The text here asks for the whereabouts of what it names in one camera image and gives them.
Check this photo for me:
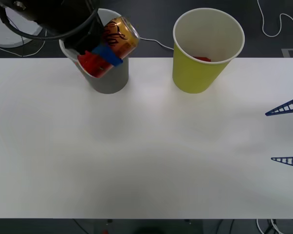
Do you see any yellow-green plastic waste bin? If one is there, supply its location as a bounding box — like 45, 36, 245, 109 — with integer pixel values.
172, 7, 246, 94

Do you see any white power strip cable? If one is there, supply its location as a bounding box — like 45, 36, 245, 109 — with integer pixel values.
138, 37, 174, 51

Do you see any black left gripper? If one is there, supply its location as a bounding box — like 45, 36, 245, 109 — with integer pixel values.
63, 9, 124, 67

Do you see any grey plastic waste bin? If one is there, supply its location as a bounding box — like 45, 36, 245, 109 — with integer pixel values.
58, 8, 129, 95

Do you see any thin white cable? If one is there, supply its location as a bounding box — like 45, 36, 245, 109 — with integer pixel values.
0, 40, 46, 58

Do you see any round white floor plate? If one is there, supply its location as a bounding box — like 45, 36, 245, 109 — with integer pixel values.
0, 6, 44, 48

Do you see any looped white cable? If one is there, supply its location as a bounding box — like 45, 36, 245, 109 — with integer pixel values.
256, 0, 293, 38

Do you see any orange and red drink can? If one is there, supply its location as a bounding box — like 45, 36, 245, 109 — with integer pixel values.
77, 16, 140, 77

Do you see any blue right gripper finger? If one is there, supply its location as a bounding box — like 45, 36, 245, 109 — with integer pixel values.
271, 156, 293, 169
265, 94, 293, 117

